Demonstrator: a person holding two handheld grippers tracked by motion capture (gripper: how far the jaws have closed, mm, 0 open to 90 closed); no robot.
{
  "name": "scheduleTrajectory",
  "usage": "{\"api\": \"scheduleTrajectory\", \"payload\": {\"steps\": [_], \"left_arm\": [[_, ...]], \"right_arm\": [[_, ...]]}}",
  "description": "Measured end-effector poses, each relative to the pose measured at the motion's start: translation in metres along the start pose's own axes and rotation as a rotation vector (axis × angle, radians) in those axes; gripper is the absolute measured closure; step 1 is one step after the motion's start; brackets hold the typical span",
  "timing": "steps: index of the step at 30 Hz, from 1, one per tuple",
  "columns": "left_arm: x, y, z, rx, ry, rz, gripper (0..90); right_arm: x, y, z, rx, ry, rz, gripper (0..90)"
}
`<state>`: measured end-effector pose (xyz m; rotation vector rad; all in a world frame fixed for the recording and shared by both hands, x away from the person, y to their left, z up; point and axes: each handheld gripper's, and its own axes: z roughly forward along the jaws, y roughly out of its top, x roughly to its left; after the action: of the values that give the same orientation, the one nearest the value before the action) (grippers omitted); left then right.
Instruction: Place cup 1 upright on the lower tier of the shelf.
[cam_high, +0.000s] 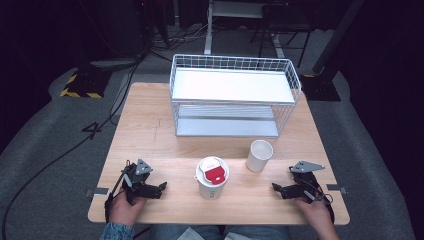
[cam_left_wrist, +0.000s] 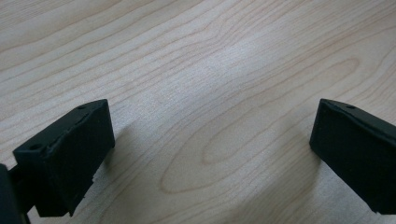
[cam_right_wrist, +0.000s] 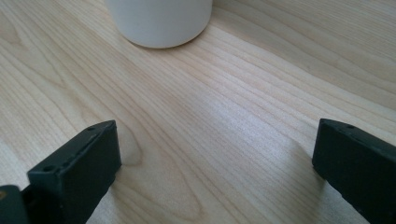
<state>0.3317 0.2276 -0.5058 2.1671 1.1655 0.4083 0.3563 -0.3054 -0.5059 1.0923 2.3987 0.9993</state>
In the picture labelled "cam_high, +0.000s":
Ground bundle of floor cables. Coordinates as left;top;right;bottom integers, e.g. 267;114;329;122
146;21;214;64

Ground grey flat stand base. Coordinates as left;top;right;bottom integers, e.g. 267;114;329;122
89;57;143;70

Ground black stand base plate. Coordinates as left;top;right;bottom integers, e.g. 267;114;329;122
299;73;342;103

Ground white paper cup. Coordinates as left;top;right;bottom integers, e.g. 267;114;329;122
246;139;274;173

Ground white cup with red-white lid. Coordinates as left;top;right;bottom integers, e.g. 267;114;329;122
194;155;230;201

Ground white desk frame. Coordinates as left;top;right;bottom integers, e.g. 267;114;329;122
203;0;268;56

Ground person's legs in jeans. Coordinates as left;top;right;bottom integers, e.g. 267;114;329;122
149;224;292;240

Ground white wire shelf rack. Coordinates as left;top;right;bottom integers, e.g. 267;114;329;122
169;53;302;138

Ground person's left hand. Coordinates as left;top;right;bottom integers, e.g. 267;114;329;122
109;191;148;228

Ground black slanted stand post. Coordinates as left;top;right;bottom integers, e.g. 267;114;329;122
311;0;367;76

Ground black chair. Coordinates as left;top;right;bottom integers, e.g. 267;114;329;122
249;2;315;69

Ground right hand-held gripper cable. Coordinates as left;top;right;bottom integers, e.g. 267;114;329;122
298;177;336;225

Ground person's right hand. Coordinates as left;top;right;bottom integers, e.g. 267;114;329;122
294;196;335;234

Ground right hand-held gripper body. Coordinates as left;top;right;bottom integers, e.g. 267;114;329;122
289;160;326;201

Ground hand-held gripper cable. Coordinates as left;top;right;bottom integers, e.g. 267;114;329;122
298;177;336;225
104;159;132;224

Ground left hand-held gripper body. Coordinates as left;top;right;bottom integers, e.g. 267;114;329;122
121;159;158;204

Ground black-yellow striped base plate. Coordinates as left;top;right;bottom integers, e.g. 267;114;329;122
59;68;113;100

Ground grey tape piece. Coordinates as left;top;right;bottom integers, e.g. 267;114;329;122
325;183;348;195
84;187;110;198

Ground left hand-held gripper cable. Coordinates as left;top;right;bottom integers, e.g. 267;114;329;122
104;159;132;224

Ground long black floor cable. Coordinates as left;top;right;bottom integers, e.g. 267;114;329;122
1;54;144;240

